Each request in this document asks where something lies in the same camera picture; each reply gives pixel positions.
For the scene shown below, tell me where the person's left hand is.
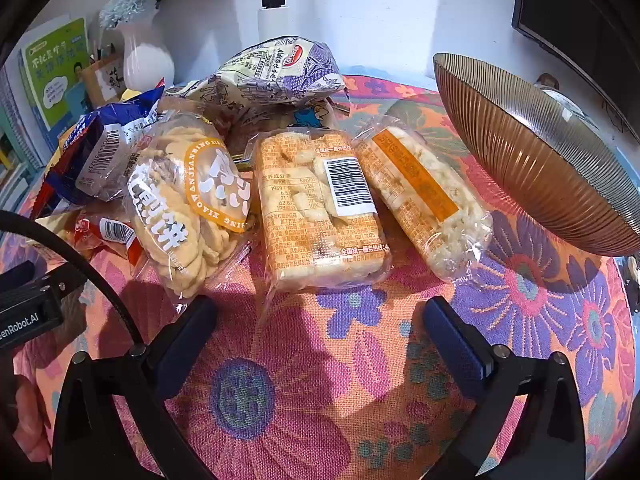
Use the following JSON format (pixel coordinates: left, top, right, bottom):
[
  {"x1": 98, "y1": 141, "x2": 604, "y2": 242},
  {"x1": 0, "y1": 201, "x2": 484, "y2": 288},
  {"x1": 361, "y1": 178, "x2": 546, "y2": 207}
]
[{"x1": 9, "y1": 372, "x2": 55, "y2": 467}]

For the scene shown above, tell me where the red orange barcode packet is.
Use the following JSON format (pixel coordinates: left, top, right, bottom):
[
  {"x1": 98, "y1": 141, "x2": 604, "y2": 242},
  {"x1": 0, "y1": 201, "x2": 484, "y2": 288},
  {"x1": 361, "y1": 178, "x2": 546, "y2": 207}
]
[{"x1": 75, "y1": 212, "x2": 146, "y2": 266}]

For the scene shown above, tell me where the light blue table cover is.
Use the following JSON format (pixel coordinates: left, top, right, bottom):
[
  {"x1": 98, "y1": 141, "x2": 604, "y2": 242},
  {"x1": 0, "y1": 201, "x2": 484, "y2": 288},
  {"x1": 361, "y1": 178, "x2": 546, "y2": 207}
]
[{"x1": 342, "y1": 64, "x2": 441, "y2": 93}]

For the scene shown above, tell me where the blue white snack packet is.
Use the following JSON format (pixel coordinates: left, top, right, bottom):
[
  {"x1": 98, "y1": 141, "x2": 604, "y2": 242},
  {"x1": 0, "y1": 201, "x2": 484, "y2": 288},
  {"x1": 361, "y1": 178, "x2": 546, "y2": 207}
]
[{"x1": 42, "y1": 102, "x2": 166, "y2": 206}]

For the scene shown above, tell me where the brown packet blue cartoon print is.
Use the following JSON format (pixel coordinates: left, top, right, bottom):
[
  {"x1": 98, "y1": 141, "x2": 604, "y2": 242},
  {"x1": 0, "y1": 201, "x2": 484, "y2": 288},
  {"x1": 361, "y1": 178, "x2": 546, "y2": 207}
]
[{"x1": 222, "y1": 97, "x2": 351, "y2": 161}]

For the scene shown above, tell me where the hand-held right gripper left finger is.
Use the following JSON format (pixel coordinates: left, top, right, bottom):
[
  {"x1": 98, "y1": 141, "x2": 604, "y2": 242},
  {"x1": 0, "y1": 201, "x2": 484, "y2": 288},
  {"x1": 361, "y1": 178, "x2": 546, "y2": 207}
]
[{"x1": 51, "y1": 295, "x2": 218, "y2": 480}]

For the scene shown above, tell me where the black television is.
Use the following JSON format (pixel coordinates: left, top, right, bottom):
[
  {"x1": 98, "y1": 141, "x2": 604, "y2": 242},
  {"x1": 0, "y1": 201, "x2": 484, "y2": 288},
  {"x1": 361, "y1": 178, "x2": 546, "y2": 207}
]
[{"x1": 510, "y1": 0, "x2": 640, "y2": 96}]

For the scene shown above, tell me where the orange print cracker packet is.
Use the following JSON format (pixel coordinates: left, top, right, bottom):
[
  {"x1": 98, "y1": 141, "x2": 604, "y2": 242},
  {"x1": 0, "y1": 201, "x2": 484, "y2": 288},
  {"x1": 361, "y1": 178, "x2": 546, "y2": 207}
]
[{"x1": 247, "y1": 127, "x2": 393, "y2": 306}]

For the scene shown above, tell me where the amber ribbed glass bowl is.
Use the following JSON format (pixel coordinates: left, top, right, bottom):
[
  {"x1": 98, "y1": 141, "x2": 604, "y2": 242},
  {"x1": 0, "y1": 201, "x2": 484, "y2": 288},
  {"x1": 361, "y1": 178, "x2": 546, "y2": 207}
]
[{"x1": 432, "y1": 51, "x2": 640, "y2": 257}]

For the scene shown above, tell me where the floral tablecloth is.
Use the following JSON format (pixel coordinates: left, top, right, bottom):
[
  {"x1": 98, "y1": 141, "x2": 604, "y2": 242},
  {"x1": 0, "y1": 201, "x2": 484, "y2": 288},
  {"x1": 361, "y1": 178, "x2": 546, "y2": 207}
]
[{"x1": 0, "y1": 72, "x2": 636, "y2": 480}]

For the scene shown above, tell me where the green book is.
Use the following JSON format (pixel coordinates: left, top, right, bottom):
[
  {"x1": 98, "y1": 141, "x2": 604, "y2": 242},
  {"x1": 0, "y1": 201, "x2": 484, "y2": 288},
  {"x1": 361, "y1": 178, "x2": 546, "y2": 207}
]
[{"x1": 20, "y1": 17, "x2": 93, "y2": 133}]

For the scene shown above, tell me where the orange label puffed rice packet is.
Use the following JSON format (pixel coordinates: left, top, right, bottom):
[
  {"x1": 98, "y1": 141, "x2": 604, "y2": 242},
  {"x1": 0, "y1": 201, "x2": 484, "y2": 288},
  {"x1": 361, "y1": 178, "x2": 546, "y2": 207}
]
[{"x1": 352, "y1": 115, "x2": 496, "y2": 283}]

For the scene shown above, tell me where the white paper roll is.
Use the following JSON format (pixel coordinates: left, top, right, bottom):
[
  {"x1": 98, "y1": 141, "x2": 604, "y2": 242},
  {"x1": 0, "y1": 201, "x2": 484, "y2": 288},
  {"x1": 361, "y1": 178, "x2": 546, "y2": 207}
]
[{"x1": 256, "y1": 6, "x2": 303, "y2": 68}]

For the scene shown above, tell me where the white ribbed vase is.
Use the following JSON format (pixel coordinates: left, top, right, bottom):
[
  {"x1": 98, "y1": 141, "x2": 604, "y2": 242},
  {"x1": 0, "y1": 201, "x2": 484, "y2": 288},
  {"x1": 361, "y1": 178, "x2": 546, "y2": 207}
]
[{"x1": 117, "y1": 22, "x2": 176, "y2": 93}]

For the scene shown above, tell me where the white blue-print snack bag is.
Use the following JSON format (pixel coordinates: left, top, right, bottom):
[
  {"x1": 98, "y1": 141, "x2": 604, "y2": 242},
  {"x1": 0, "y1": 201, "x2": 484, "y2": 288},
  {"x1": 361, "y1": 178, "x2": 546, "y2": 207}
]
[{"x1": 165, "y1": 35, "x2": 346, "y2": 126}]

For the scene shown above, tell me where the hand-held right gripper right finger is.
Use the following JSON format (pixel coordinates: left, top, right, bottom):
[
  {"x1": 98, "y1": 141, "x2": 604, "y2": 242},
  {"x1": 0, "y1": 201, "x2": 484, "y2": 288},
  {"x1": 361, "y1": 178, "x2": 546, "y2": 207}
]
[{"x1": 422, "y1": 296, "x2": 587, "y2": 480}]

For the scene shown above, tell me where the yellow snack packet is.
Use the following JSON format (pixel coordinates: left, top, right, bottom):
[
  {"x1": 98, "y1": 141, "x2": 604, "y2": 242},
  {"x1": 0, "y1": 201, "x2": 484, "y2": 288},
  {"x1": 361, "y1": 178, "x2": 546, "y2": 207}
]
[{"x1": 30, "y1": 207, "x2": 83, "y2": 251}]

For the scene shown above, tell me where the clear twisted cracker packet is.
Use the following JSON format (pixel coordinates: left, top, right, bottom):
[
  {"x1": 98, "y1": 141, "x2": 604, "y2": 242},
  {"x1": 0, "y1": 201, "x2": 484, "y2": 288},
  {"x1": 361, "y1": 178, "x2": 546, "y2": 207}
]
[{"x1": 122, "y1": 110, "x2": 251, "y2": 306}]

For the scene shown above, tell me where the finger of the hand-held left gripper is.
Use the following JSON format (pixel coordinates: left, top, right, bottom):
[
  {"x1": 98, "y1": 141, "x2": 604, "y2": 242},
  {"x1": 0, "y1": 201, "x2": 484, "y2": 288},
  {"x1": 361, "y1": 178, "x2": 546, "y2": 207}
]
[
  {"x1": 0, "y1": 260, "x2": 36, "y2": 288},
  {"x1": 42, "y1": 261, "x2": 87, "y2": 303}
]

